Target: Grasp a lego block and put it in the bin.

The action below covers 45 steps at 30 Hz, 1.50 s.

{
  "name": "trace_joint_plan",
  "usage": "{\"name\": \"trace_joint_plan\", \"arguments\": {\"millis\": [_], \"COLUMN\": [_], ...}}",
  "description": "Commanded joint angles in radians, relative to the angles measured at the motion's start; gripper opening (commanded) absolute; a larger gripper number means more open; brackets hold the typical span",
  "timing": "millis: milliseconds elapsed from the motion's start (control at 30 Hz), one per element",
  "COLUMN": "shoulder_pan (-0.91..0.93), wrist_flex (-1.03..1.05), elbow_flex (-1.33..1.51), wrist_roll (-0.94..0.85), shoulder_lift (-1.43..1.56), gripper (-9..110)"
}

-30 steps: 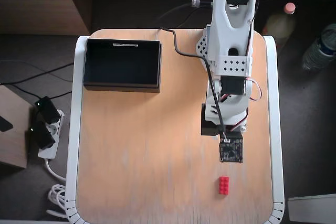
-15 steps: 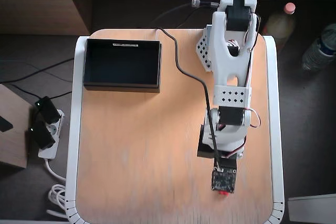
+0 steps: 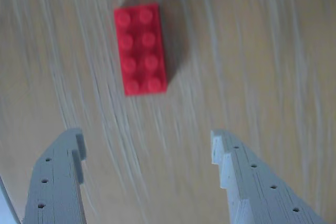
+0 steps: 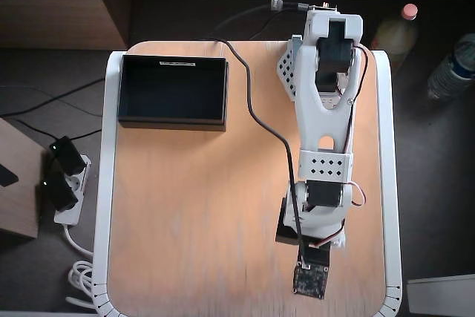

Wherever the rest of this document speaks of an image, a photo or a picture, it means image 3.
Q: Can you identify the red lego brick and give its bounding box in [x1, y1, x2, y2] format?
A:
[113, 3, 169, 97]

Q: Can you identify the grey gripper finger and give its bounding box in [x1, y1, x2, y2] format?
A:
[22, 127, 87, 224]
[210, 129, 329, 224]

